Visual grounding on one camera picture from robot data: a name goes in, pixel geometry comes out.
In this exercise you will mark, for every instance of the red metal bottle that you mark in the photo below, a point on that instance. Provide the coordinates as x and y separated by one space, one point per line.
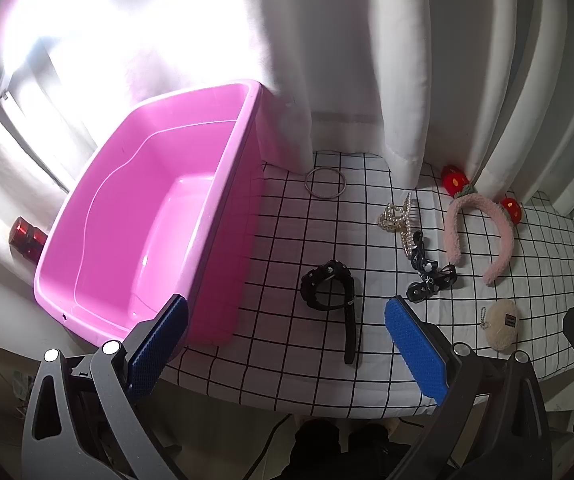
26 239

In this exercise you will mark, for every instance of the beige plush sloth pouch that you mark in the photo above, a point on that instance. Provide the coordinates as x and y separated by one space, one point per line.
499 322

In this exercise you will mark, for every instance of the silver metal bangle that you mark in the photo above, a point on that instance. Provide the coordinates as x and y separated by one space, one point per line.
325 183

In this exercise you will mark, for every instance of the pearl hair claw clip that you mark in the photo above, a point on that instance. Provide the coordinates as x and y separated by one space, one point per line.
399 219

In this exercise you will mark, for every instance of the black wrist watch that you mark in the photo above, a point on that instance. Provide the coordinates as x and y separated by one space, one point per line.
331 287

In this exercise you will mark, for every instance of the black chain strap keychain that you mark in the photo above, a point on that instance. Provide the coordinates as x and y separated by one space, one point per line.
433 278

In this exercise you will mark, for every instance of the black-grid white bedsheet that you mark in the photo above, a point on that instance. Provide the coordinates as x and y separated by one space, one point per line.
287 357

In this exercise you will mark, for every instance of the pink fuzzy strawberry headband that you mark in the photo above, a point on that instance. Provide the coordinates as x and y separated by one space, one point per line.
465 198

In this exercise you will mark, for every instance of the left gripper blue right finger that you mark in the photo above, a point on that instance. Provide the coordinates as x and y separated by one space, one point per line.
426 364

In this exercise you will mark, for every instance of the pink plastic tub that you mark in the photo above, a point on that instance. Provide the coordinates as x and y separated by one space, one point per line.
169 205

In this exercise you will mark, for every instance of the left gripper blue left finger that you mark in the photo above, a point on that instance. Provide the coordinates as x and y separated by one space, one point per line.
152 344

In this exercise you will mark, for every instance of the white curtain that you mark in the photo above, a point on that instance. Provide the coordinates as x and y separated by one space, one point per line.
485 85

